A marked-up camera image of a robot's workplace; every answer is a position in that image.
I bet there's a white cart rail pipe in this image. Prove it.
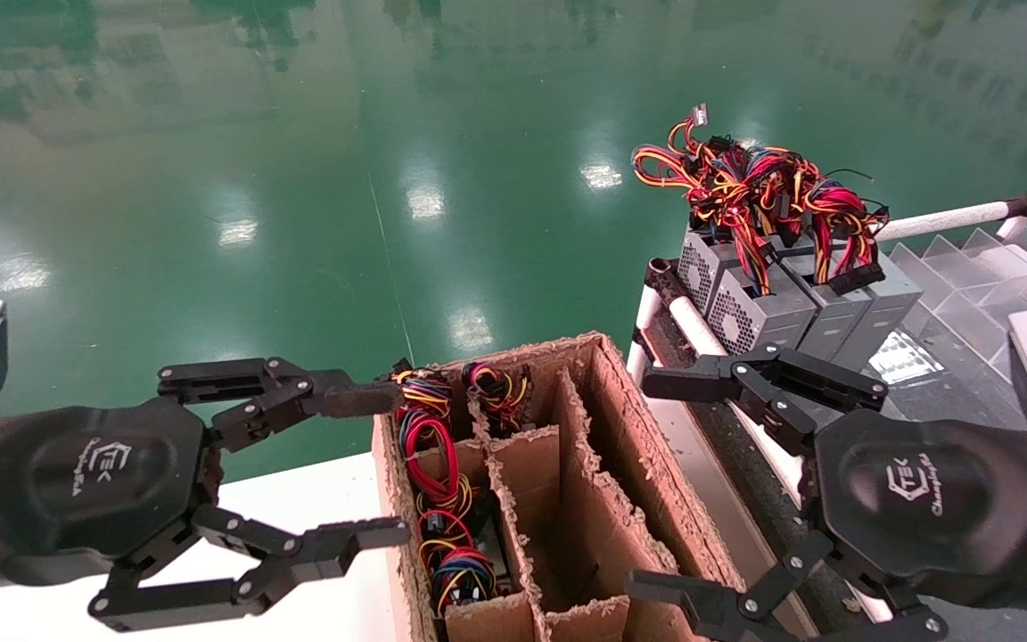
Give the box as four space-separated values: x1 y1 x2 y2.
877 201 1011 243

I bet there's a brown cardboard divider box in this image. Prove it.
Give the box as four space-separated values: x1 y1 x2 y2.
371 332 822 642

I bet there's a clear plastic divider tray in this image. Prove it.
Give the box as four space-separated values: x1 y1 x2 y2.
888 227 1027 380

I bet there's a tangled coloured cable bundle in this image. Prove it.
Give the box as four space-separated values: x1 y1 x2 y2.
631 103 891 297

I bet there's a grey metal power supply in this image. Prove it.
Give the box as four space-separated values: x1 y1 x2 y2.
834 252 924 374
677 227 751 315
708 263 819 358
781 250 873 362

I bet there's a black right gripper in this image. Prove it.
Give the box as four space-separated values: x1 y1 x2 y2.
625 343 1027 642

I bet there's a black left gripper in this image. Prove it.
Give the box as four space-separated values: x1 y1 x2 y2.
0 357 412 632

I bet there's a short white cart pipe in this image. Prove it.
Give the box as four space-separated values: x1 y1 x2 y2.
626 285 661 386

